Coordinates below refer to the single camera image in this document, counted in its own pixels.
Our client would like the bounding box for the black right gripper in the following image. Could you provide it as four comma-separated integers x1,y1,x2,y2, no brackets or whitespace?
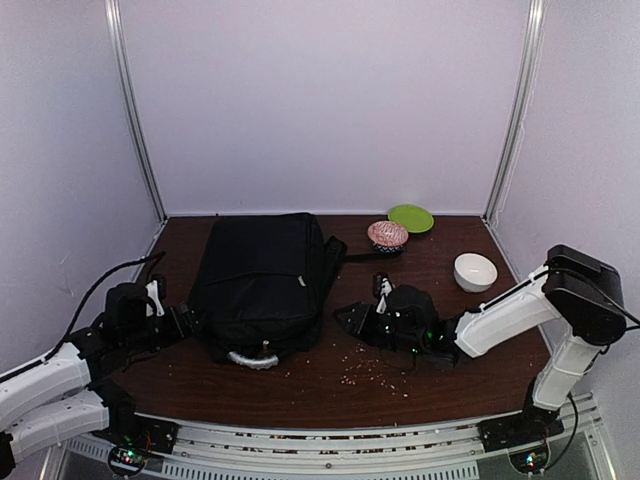
332,304,425,358

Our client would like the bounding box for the black student backpack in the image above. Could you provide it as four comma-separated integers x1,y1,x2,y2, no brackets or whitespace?
188,213,403,370

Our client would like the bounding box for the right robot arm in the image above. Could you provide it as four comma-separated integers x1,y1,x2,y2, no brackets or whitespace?
333,244,632,442

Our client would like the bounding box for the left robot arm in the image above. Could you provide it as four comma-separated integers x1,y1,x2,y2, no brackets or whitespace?
1,280,199,477

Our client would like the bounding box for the red patterned bowl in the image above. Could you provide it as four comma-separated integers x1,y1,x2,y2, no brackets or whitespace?
367,220,409,254

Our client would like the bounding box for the green plate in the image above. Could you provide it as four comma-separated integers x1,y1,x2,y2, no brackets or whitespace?
387,204,435,234

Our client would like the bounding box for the white bowl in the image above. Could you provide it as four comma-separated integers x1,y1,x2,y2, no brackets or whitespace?
453,253,498,293

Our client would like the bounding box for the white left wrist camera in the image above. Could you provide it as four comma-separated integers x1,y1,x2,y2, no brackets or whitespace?
145,274,167,317

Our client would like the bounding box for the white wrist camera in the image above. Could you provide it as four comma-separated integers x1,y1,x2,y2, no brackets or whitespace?
372,272,395,315
145,274,167,317

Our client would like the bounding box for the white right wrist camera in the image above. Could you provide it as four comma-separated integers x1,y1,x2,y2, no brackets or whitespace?
372,272,395,315

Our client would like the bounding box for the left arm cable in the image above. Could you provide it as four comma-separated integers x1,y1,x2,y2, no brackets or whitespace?
29,251,167,364

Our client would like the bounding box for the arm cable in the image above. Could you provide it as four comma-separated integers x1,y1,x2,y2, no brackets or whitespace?
29,251,167,364
549,267,640,334

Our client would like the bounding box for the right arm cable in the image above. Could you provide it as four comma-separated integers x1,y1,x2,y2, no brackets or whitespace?
549,267,640,334

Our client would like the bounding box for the left aluminium frame post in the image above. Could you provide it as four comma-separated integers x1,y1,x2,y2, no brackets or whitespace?
104,0,168,223

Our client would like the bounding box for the aluminium frame post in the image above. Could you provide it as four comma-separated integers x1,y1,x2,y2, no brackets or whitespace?
104,0,168,223
484,0,548,226

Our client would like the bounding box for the right aluminium frame post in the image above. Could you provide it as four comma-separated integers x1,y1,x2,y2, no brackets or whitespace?
484,0,548,226

